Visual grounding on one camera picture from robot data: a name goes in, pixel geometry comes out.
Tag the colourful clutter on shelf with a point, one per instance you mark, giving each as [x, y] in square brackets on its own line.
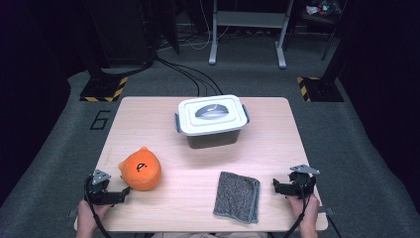
[322, 7]

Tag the person's left hand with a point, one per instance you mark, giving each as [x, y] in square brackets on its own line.
[86, 219]

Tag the grey tape strip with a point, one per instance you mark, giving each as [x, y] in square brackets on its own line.
[327, 211]
[73, 213]

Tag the black yellow striped base plate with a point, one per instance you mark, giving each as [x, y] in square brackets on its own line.
[102, 89]
[322, 90]

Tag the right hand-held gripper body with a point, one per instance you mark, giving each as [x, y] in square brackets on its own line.
[302, 185]

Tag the translucent grey storage box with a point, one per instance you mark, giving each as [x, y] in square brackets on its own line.
[213, 140]

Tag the white box lid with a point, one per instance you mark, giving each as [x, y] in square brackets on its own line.
[211, 122]

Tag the orange plush toy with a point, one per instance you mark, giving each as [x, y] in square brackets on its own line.
[140, 170]

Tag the black metal stand post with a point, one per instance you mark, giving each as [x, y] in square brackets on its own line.
[97, 71]
[333, 59]

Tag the person's right hand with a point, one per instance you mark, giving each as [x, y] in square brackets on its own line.
[308, 214]

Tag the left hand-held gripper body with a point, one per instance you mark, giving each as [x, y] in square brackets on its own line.
[95, 195]

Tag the white metal stand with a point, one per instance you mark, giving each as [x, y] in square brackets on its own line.
[251, 19]

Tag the grey fluffy towel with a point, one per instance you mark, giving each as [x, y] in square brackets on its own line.
[237, 196]

